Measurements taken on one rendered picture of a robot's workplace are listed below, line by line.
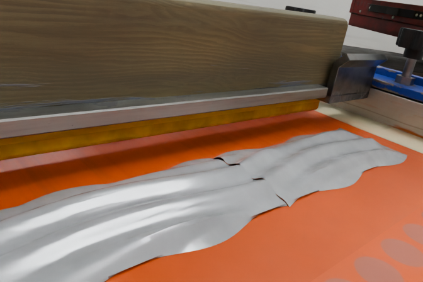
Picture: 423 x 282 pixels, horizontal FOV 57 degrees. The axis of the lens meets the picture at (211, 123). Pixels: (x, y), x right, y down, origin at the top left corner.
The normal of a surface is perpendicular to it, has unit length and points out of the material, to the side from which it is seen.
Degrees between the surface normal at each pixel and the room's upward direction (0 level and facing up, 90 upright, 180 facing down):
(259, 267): 0
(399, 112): 90
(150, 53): 90
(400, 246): 0
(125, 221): 33
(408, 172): 0
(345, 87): 90
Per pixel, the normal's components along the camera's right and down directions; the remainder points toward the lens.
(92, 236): 0.50, -0.62
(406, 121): -0.73, 0.11
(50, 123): 0.66, 0.35
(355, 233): 0.16, -0.93
